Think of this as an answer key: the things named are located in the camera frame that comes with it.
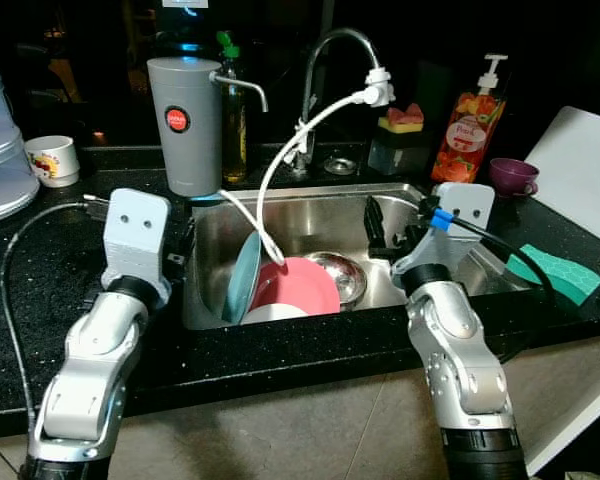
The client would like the round chrome counter fitting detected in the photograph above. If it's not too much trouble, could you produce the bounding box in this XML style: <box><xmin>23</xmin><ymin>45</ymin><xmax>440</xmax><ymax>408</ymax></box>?
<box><xmin>323</xmin><ymin>157</ymin><xmax>358</xmax><ymax>176</ymax></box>

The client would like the white printed mug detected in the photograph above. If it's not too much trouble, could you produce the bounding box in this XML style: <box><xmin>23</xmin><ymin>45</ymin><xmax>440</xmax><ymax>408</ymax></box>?
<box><xmin>25</xmin><ymin>136</ymin><xmax>81</xmax><ymax>189</ymax></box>

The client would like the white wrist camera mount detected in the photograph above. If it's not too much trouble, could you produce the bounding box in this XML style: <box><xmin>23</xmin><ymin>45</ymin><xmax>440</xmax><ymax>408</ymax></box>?
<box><xmin>102</xmin><ymin>188</ymin><xmax>173</xmax><ymax>301</ymax></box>
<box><xmin>392</xmin><ymin>182</ymin><xmax>496</xmax><ymax>291</ymax></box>

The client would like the green sponge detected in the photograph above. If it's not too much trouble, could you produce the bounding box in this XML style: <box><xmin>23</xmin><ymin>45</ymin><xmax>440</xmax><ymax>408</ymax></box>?
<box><xmin>505</xmin><ymin>245</ymin><xmax>600</xmax><ymax>306</ymax></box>

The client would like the grey water filter jug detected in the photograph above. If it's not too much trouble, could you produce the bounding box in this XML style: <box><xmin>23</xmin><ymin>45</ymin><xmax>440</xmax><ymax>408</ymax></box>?
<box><xmin>146</xmin><ymin>57</ymin><xmax>269</xmax><ymax>197</ymax></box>

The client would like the white faucet diverter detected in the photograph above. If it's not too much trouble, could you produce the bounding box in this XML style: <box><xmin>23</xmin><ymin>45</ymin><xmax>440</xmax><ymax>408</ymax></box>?
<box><xmin>363</xmin><ymin>67</ymin><xmax>396</xmax><ymax>108</ymax></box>

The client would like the stainless steel bowl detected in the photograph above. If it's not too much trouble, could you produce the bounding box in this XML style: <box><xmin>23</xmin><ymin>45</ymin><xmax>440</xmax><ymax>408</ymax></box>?
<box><xmin>302</xmin><ymin>252</ymin><xmax>368</xmax><ymax>306</ymax></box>

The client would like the purple cup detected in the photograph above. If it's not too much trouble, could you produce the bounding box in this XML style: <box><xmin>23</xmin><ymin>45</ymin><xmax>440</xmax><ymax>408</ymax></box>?
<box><xmin>488</xmin><ymin>157</ymin><xmax>541</xmax><ymax>198</ymax></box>

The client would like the stainless steel sink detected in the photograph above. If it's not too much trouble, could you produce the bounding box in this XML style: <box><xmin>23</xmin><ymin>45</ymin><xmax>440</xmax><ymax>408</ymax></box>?
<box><xmin>180</xmin><ymin>183</ymin><xmax>571</xmax><ymax>331</ymax></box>

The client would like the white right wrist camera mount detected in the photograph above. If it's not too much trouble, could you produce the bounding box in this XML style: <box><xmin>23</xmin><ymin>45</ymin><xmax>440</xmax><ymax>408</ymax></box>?
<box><xmin>392</xmin><ymin>182</ymin><xmax>496</xmax><ymax>291</ymax></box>

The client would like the pink plate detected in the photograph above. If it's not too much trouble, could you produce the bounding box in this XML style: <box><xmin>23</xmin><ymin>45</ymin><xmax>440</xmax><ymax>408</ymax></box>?
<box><xmin>248</xmin><ymin>257</ymin><xmax>341</xmax><ymax>319</ymax></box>

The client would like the orange soap pump bottle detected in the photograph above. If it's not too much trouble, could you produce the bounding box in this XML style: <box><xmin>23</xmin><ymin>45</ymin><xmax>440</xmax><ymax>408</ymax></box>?
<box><xmin>430</xmin><ymin>55</ymin><xmax>509</xmax><ymax>184</ymax></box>

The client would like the light blue plate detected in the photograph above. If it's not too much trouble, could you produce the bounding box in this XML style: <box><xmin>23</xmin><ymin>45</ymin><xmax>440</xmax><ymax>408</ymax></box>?
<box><xmin>223</xmin><ymin>232</ymin><xmax>264</xmax><ymax>326</ymax></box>

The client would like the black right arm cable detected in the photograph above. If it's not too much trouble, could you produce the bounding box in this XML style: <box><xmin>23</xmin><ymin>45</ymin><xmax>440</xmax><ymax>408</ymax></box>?
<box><xmin>430</xmin><ymin>208</ymin><xmax>558</xmax><ymax>306</ymax></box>

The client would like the white plastic drawer tower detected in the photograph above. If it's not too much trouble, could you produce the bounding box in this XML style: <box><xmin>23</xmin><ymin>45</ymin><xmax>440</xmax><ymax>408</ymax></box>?
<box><xmin>0</xmin><ymin>25</ymin><xmax>41</xmax><ymax>226</ymax></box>

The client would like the yellow and red sponge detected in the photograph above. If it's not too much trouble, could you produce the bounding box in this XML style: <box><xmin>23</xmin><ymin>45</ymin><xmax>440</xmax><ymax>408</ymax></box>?
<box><xmin>378</xmin><ymin>103</ymin><xmax>426</xmax><ymax>134</ymax></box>

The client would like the white cutting board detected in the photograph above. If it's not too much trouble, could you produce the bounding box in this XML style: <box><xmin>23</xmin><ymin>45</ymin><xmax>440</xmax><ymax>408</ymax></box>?
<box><xmin>525</xmin><ymin>106</ymin><xmax>600</xmax><ymax>251</ymax></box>

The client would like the white bowl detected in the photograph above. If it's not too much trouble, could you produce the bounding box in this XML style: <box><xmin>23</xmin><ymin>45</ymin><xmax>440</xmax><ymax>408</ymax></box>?
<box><xmin>242</xmin><ymin>303</ymin><xmax>309</xmax><ymax>324</ymax></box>

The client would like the chrome gooseneck faucet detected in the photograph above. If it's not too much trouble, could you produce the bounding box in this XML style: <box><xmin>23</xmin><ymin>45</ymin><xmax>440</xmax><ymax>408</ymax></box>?
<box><xmin>298</xmin><ymin>28</ymin><xmax>381</xmax><ymax>171</ymax></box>

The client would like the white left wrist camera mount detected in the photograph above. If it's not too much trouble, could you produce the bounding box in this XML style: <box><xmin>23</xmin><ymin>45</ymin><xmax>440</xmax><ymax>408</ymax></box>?
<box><xmin>102</xmin><ymin>188</ymin><xmax>173</xmax><ymax>301</ymax></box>

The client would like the grey left arm cable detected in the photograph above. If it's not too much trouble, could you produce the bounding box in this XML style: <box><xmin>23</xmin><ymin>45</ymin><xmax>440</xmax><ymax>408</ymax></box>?
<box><xmin>0</xmin><ymin>195</ymin><xmax>113</xmax><ymax>433</ymax></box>

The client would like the white knotted tie strip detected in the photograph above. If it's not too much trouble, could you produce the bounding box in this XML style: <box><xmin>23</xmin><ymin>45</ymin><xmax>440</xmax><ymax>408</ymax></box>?
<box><xmin>292</xmin><ymin>120</ymin><xmax>317</xmax><ymax>157</ymax></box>

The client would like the green capped oil bottle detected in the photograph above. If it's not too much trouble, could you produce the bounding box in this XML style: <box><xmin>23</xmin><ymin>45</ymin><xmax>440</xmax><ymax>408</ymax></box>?
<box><xmin>217</xmin><ymin>30</ymin><xmax>249</xmax><ymax>186</ymax></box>

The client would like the white water hose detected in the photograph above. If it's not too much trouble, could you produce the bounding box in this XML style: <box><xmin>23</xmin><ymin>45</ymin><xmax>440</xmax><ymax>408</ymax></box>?
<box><xmin>218</xmin><ymin>88</ymin><xmax>371</xmax><ymax>266</ymax></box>

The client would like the black sponge holder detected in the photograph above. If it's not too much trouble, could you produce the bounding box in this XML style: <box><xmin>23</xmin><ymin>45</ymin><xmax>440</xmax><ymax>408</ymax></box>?
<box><xmin>368</xmin><ymin>130</ymin><xmax>431</xmax><ymax>179</ymax></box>

